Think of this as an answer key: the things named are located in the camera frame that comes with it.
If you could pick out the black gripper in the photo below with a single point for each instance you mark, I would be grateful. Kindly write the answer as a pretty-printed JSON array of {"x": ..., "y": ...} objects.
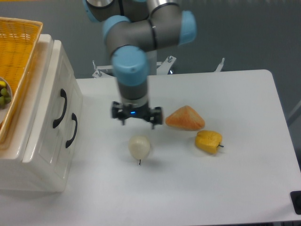
[{"x": 137, "y": 108}]

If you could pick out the white drawer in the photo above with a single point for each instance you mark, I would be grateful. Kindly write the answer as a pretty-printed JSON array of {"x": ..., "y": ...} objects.
[{"x": 45, "y": 142}]

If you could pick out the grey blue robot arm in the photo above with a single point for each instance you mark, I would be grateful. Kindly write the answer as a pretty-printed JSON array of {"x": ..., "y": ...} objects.
[{"x": 131, "y": 29}]

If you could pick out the white drawer cabinet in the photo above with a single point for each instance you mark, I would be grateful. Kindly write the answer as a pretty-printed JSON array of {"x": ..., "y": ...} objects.
[{"x": 14, "y": 173}]

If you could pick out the yellow bell pepper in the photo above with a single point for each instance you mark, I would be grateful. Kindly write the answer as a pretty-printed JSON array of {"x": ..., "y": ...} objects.
[{"x": 208, "y": 141}]

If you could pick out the green yellow grapes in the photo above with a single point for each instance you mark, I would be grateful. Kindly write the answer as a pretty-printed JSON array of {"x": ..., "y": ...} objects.
[{"x": 5, "y": 94}]

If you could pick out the white plate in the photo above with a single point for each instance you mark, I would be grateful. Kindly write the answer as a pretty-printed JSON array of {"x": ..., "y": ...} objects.
[{"x": 3, "y": 112}]

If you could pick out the yellow woven basket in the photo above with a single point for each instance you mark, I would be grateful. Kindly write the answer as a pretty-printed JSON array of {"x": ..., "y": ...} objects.
[{"x": 18, "y": 40}]

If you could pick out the black corner object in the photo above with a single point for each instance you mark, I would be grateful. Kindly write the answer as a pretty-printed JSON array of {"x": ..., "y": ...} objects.
[{"x": 296, "y": 200}]

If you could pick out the black lower drawer handle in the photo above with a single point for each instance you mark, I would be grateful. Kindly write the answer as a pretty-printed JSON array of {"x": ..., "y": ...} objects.
[{"x": 71, "y": 130}]

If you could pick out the black drawer handle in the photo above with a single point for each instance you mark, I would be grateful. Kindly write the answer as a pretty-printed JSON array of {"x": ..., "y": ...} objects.
[
  {"x": 61, "y": 109},
  {"x": 71, "y": 130}
]

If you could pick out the black top drawer handle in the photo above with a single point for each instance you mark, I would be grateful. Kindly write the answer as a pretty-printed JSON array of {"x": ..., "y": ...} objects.
[{"x": 61, "y": 109}]

